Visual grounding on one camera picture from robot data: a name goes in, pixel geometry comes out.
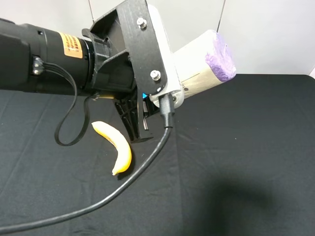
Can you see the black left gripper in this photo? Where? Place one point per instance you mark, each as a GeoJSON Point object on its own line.
{"type": "Point", "coordinates": [127, 63]}

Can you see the purple bag roll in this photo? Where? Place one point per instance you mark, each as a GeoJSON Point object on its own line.
{"type": "Point", "coordinates": [204, 63]}

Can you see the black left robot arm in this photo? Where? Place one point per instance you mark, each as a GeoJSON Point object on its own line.
{"type": "Point", "coordinates": [39, 60]}

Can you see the yellow banana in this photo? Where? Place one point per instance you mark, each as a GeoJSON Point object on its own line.
{"type": "Point", "coordinates": [116, 138]}

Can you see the black tablecloth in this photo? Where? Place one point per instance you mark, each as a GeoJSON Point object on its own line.
{"type": "Point", "coordinates": [240, 162]}

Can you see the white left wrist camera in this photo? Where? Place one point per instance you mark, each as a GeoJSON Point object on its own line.
{"type": "Point", "coordinates": [173, 84]}

